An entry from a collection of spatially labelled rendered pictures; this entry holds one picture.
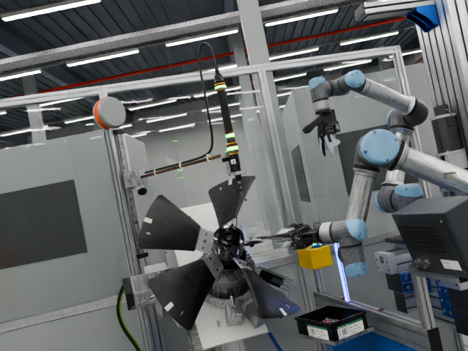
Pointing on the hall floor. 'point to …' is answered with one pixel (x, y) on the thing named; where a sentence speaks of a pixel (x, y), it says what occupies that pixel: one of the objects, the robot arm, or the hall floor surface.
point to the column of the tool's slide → (152, 340)
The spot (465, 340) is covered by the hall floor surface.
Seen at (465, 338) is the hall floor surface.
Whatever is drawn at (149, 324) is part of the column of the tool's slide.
